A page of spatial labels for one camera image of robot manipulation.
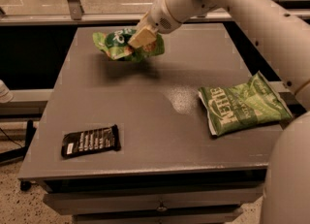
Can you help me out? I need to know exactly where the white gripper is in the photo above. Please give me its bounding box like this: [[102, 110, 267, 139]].
[[128, 0, 194, 48]]

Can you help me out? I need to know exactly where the green rice chip bag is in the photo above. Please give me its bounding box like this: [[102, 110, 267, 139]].
[[92, 28, 165, 62]]

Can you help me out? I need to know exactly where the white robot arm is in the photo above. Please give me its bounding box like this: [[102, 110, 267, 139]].
[[130, 0, 310, 224]]

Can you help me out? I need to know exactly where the green kettle chips bag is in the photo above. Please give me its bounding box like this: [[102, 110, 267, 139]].
[[199, 72, 293, 137]]

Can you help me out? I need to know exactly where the black rxbar chocolate bar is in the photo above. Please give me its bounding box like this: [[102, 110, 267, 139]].
[[61, 125, 121, 159]]

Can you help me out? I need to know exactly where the grey drawer cabinet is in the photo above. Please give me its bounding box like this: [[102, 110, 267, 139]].
[[19, 23, 282, 224]]

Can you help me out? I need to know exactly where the metal railing frame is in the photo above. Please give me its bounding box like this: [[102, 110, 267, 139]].
[[0, 0, 310, 27]]

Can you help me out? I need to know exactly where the black stand with cable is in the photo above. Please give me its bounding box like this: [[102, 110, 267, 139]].
[[0, 120, 36, 163]]

